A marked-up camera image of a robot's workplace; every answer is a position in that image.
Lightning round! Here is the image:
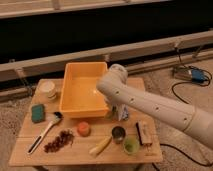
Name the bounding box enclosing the orange toy fruit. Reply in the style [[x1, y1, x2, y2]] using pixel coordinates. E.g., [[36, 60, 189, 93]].
[[77, 122, 91, 137]]

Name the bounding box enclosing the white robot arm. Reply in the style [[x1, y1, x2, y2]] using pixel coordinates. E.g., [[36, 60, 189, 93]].
[[96, 64, 213, 150]]

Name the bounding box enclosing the wooden table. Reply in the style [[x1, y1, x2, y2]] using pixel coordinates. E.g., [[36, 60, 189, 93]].
[[8, 77, 164, 168]]

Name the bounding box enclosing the black whiteboard eraser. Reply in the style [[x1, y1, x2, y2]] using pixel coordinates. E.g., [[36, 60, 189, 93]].
[[136, 121, 152, 146]]

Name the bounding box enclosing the yellow plastic bin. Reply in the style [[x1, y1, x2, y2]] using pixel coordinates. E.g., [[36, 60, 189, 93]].
[[59, 62, 109, 118]]

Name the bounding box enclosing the green sponge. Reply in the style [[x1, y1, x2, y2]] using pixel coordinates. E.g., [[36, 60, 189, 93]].
[[31, 104, 45, 123]]

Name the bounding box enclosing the white dish brush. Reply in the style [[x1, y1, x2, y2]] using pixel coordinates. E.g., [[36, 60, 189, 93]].
[[27, 112, 63, 154]]

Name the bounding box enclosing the blue power box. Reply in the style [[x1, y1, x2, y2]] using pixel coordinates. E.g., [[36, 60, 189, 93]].
[[172, 65, 212, 87]]

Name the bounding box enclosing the metal cup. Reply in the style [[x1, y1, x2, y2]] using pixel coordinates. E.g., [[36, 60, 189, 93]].
[[111, 126, 126, 144]]

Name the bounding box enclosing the bunch of dark grapes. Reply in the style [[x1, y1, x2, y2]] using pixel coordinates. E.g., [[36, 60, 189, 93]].
[[44, 130, 74, 153]]

